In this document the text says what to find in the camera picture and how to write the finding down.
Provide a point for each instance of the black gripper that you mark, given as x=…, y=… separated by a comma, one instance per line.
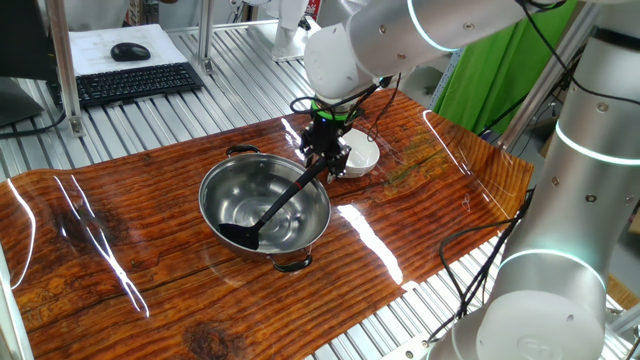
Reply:
x=325, y=140

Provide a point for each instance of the black ladle with red band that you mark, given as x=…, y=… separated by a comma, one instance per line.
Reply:
x=240, y=235

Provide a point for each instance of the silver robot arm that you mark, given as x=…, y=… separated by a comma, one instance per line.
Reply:
x=550, y=300

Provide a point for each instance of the white ceramic bowl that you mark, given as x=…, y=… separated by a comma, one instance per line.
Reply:
x=365, y=155

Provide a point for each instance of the white stand with base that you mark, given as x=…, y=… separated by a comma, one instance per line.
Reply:
x=285, y=45

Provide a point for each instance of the white metal shelf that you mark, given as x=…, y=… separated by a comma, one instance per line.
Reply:
x=442, y=85

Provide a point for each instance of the green cloth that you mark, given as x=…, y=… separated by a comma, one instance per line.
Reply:
x=490, y=75

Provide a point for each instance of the black keyboard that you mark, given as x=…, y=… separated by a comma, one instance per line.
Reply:
x=130, y=82

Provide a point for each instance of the glossy wood grain mat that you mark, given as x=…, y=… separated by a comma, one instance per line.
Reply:
x=150, y=300

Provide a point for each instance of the black computer mouse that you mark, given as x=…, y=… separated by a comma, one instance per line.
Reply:
x=130, y=52

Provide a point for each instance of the cardboard box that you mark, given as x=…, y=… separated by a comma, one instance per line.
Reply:
x=547, y=145

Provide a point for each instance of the white paper sheet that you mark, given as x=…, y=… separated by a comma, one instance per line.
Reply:
x=90, y=55

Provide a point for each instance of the black monitor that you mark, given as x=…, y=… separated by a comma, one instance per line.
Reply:
x=25, y=40

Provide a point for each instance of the aluminium frame post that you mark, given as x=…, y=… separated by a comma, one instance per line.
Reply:
x=10, y=325
x=62, y=60
x=206, y=35

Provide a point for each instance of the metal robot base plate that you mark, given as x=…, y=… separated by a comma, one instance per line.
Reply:
x=410, y=350

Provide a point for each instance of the aluminium frame strut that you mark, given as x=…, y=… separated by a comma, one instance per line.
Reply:
x=530, y=100

